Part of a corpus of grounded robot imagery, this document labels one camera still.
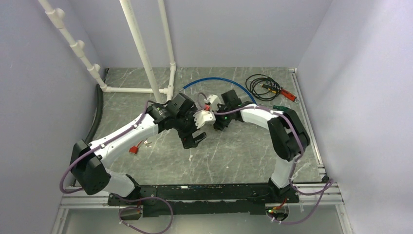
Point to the yellow black screwdriver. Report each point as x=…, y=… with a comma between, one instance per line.
x=273, y=89

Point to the white PVC pipe frame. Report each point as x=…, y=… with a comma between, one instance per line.
x=116, y=21

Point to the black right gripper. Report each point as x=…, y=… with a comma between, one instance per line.
x=220, y=124

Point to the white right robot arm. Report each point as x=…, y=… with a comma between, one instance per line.
x=288, y=135

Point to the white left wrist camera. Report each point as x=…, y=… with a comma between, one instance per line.
x=203, y=117

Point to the aluminium extrusion frame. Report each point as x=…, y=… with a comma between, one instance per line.
x=331, y=197

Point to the red handled wrench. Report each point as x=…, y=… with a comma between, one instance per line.
x=289, y=96

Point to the red cable padlock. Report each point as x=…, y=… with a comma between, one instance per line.
x=135, y=149

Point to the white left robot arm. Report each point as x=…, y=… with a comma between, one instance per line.
x=90, y=162

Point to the blue cable lock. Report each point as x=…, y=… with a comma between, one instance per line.
x=218, y=83

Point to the green handled screwdriver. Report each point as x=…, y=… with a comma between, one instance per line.
x=280, y=108

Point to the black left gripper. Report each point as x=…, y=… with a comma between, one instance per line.
x=188, y=142

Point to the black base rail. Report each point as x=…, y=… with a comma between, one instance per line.
x=252, y=198

